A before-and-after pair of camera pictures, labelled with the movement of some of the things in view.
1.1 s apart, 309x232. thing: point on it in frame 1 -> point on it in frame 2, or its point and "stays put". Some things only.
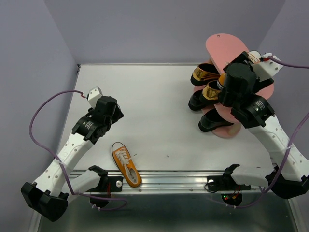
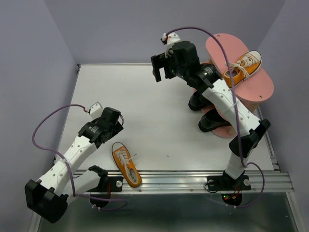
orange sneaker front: x=126 y=164 stays put
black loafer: x=197 y=102 stays put
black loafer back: x=212 y=120 stays put
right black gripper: x=241 y=58 -> x=160 y=61
